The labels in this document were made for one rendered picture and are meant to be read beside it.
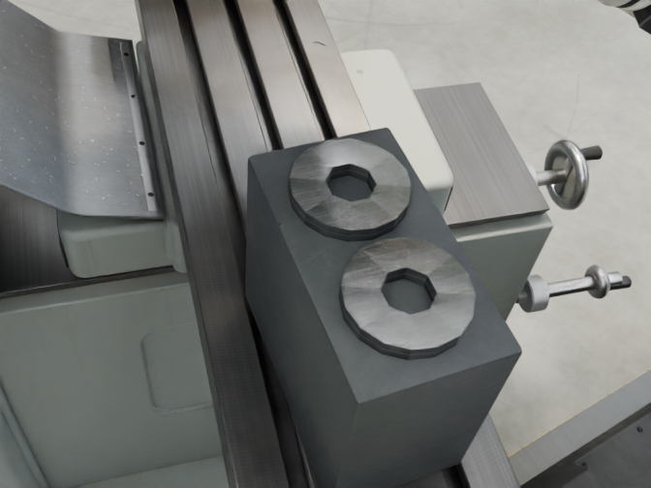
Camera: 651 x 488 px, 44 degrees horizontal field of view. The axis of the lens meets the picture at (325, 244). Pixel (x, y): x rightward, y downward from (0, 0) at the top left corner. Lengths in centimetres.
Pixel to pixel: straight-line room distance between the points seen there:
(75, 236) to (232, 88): 25
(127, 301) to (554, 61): 199
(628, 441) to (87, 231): 79
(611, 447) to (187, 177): 71
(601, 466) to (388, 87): 60
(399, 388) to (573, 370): 151
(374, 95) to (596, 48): 183
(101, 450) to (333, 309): 94
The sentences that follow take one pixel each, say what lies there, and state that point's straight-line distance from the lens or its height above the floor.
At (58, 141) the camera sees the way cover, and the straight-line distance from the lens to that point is 96.
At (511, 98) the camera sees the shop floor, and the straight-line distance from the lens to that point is 258.
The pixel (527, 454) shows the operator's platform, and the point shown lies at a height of 40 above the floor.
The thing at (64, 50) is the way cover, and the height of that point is 93.
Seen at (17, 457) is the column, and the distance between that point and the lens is 133.
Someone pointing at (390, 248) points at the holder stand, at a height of 119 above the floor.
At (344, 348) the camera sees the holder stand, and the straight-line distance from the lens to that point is 51.
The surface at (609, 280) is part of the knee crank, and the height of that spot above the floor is 57.
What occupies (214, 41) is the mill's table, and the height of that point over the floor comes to 99.
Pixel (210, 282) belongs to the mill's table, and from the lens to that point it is 76.
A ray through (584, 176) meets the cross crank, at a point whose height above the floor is 73.
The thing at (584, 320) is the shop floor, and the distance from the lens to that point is 209.
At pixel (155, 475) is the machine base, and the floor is 20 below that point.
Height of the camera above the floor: 161
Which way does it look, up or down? 52 degrees down
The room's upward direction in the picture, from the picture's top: 8 degrees clockwise
